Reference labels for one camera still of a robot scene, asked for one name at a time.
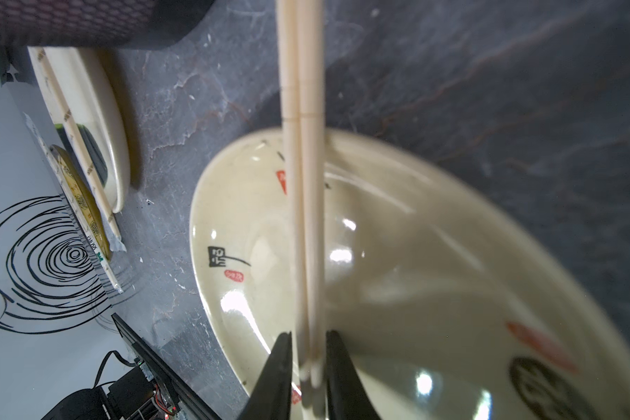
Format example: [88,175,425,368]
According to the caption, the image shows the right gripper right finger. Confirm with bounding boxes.
[325,330,380,420]

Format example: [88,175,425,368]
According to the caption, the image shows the cream plate with red marks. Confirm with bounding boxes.
[190,129,630,419]

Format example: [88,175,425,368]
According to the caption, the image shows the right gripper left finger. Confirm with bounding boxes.
[237,332,292,420]

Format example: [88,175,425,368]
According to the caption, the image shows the yellow patterned plate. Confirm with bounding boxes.
[49,145,112,259]

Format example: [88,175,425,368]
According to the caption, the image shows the cream plate with black patch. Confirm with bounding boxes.
[28,47,131,214]

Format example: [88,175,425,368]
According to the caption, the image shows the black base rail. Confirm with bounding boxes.
[111,313,222,420]

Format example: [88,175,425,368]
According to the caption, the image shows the black mesh trash bin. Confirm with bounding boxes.
[0,0,214,50]

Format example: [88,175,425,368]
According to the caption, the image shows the chopsticks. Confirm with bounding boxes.
[28,47,122,240]
[24,114,124,294]
[276,1,326,389]

